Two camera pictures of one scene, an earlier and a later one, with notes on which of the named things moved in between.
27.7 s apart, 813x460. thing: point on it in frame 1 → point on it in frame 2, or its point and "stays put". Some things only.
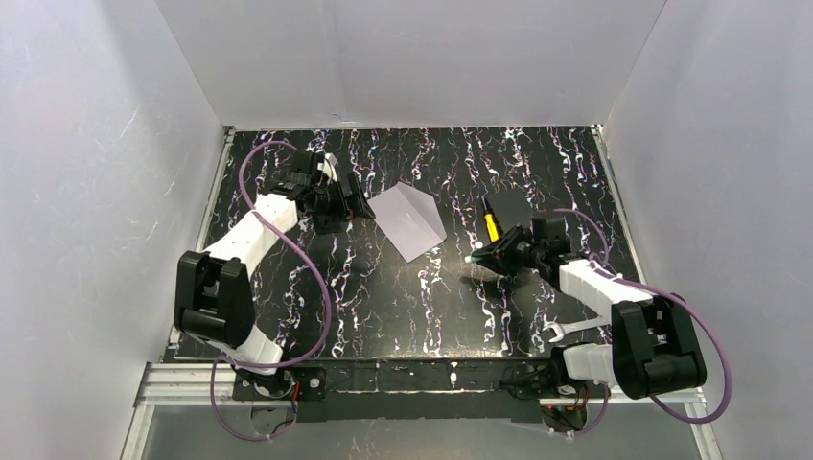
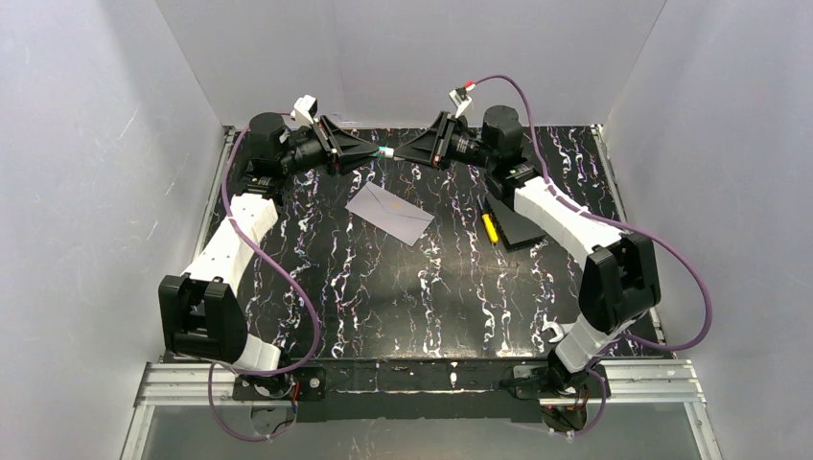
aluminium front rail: (170, 384) stays put
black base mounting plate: (460, 390) stays put
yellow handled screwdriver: (490, 222) stays put
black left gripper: (350, 201) → (326, 144)
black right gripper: (502, 249) → (448, 142)
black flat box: (508, 209) stays put
